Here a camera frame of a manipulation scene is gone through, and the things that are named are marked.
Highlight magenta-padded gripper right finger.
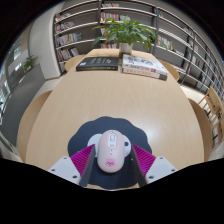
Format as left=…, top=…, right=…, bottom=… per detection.
left=129, top=143, right=179, bottom=188

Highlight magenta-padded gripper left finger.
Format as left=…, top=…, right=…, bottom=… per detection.
left=47, top=143, right=98, bottom=188

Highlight pale pink computer mouse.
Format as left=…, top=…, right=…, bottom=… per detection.
left=96, top=129, right=127, bottom=174

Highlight dark cloud-shaped mouse pad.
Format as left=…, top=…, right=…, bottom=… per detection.
left=67, top=115, right=153, bottom=190

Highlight round-backed light wooden chair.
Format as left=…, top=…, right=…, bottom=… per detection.
left=187, top=98, right=214, bottom=158
left=16, top=89, right=54, bottom=163
left=159, top=59, right=181, bottom=82
left=63, top=54, right=86, bottom=72

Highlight slatted light wooden chairs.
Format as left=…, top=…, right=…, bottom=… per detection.
left=198, top=85, right=224, bottom=148

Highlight red-lettered white book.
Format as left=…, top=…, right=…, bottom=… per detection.
left=121, top=67, right=168, bottom=82

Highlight white-covered large book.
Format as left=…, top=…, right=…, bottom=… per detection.
left=121, top=53, right=169, bottom=76

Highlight black hardcover book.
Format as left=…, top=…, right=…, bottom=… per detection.
left=75, top=56, right=120, bottom=72

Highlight small green leafy plant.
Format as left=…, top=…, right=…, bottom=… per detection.
left=22, top=54, right=39, bottom=73

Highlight grey bookshelf unit with books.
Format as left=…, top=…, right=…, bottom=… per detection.
left=53, top=0, right=224, bottom=98

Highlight green potted plant white pot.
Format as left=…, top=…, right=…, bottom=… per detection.
left=91, top=18, right=168, bottom=58

